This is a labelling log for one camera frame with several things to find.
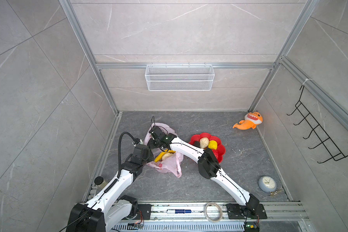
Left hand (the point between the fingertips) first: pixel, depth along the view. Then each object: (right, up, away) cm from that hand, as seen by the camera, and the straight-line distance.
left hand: (151, 150), depth 86 cm
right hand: (-2, +2, +12) cm, 12 cm away
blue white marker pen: (+13, -29, -13) cm, 34 cm away
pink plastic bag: (+14, -6, -10) cm, 18 cm away
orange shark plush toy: (+71, +19, +19) cm, 76 cm away
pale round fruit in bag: (+9, -4, +2) cm, 10 cm away
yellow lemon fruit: (+39, +2, +7) cm, 40 cm away
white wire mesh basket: (+18, +49, +15) cm, 54 cm away
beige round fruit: (+34, +3, +9) cm, 35 cm away
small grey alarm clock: (+67, -18, -6) cm, 69 cm away
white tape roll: (+39, -30, -14) cm, 50 cm away
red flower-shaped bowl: (+45, -1, +9) cm, 46 cm away
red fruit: (+40, -3, +4) cm, 41 cm away
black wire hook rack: (+83, +19, -14) cm, 86 cm away
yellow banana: (+5, -5, +6) cm, 9 cm away
